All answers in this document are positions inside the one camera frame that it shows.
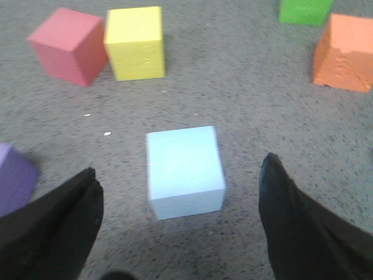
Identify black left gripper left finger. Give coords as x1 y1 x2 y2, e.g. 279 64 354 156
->
1 167 104 279

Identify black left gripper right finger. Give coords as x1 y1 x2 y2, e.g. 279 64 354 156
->
259 153 372 279

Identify damaged orange foam cube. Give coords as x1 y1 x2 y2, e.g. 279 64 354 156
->
312 13 372 93

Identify red foam cube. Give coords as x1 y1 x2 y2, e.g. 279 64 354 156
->
27 8 108 87

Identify yellow foam cube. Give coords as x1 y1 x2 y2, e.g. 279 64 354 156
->
104 6 166 81

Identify green foam cube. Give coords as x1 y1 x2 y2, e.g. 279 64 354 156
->
278 0 334 26

